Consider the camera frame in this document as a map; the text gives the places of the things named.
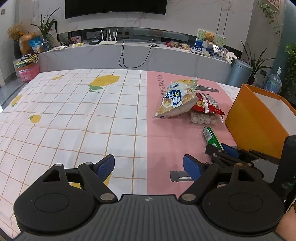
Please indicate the red snack packet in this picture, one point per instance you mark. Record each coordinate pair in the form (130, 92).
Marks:
(206, 111)

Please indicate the pink table mat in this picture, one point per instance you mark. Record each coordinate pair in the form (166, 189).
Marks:
(169, 139)

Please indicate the bronze round vase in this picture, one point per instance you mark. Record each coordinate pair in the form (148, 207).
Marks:
(24, 45)

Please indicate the blue water jug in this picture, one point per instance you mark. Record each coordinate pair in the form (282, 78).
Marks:
(274, 83)

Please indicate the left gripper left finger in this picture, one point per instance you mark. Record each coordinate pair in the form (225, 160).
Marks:
(62, 200)

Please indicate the black wall television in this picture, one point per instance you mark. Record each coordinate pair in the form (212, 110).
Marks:
(88, 7)

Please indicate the green sausage stick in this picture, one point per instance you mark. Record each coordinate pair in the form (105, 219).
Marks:
(211, 138)

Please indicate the grey low tv cabinet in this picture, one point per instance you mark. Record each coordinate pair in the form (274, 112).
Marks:
(136, 56)

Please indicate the left potted grass plant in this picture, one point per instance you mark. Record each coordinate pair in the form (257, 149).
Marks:
(45, 25)

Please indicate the climbing green vine plant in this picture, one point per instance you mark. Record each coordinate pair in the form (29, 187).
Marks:
(288, 84)

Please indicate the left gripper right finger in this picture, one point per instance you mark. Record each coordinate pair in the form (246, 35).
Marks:
(233, 199)

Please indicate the potted green leaf plant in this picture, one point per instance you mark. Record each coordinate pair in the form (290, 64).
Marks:
(257, 63)

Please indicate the teddy bear calendar stand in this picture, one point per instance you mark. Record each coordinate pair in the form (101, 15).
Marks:
(209, 42)

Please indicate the lemon print white tablecloth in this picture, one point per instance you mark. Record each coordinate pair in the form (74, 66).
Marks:
(71, 117)

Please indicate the white wifi router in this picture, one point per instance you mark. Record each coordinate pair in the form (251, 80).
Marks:
(109, 38)

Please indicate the right hand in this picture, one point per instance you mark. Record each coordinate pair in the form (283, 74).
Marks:
(287, 226)

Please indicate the grey round trash bin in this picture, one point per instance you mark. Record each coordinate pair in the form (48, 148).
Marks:
(239, 74)

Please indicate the pink storage box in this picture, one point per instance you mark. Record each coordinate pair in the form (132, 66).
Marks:
(29, 72)

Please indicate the orange cardboard box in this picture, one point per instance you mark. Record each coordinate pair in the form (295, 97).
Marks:
(260, 120)

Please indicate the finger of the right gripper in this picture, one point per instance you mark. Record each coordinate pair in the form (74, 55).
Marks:
(226, 162)
(248, 156)

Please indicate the blue white chip bag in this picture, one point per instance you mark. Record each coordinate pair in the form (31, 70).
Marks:
(179, 98)

